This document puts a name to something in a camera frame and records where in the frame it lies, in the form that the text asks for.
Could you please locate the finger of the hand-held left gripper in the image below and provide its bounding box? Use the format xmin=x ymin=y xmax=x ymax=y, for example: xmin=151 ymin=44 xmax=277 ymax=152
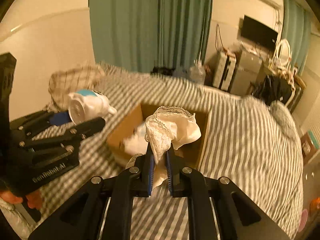
xmin=9 ymin=110 xmax=73 ymax=133
xmin=19 ymin=117 xmax=107 ymax=151

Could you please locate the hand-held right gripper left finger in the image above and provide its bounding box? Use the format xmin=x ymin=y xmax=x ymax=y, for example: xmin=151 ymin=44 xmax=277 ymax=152
xmin=29 ymin=142 xmax=155 ymax=240

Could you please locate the wide green curtain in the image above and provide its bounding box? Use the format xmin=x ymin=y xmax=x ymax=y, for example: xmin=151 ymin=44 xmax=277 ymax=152
xmin=89 ymin=0 xmax=214 ymax=73

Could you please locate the grey fluffy cushion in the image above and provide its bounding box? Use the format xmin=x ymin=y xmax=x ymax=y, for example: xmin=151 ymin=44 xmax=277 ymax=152
xmin=269 ymin=100 xmax=297 ymax=140

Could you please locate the dark cloth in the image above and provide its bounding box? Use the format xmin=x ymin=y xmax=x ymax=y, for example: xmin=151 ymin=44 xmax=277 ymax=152
xmin=151 ymin=66 xmax=176 ymax=77

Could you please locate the grey cabinet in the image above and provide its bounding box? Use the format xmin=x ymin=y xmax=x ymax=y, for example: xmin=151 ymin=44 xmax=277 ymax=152
xmin=229 ymin=48 xmax=264 ymax=95

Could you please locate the grey striped blanket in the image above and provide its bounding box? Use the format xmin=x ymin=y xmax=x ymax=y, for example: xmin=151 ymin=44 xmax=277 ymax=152
xmin=24 ymin=62 xmax=305 ymax=240

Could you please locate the silver suitcase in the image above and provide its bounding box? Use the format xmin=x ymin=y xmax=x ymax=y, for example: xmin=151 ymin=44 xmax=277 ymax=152
xmin=212 ymin=51 xmax=237 ymax=91

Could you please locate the cardboard box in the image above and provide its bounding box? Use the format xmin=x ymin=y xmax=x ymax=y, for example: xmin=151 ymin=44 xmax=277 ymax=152
xmin=107 ymin=102 xmax=209 ymax=172

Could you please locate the black bag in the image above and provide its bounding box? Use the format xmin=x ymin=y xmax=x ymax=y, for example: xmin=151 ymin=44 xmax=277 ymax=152
xmin=252 ymin=74 xmax=293 ymax=106

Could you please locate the white oval mirror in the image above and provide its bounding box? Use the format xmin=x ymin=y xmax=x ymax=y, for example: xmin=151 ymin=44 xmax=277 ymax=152
xmin=271 ymin=39 xmax=293 ymax=73

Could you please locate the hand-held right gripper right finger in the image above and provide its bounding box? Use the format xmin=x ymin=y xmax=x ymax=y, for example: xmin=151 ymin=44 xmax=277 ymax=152
xmin=165 ymin=149 xmax=292 ymax=240

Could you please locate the narrow green curtain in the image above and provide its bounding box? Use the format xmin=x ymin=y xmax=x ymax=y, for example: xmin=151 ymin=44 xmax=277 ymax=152
xmin=280 ymin=0 xmax=313 ymax=76

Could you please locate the clear plastic water bottle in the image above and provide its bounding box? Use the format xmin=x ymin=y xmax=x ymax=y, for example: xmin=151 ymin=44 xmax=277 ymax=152
xmin=189 ymin=59 xmax=207 ymax=85

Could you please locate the black television screen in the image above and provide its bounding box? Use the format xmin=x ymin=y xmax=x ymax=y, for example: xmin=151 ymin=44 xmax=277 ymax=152
xmin=241 ymin=15 xmax=279 ymax=51

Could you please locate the plaid cloth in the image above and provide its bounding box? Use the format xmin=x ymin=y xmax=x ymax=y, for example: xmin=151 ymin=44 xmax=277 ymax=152
xmin=47 ymin=64 xmax=106 ymax=112

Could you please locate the white lace cloth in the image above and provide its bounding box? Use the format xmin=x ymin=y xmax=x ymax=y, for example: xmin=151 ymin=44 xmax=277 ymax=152
xmin=126 ymin=106 xmax=202 ymax=190

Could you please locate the pink round object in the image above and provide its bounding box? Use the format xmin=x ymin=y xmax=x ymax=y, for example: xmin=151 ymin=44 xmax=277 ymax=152
xmin=298 ymin=209 xmax=310 ymax=232

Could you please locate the person's left hand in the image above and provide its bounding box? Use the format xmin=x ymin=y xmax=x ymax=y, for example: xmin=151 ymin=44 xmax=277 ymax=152
xmin=0 ymin=188 xmax=42 ymax=210

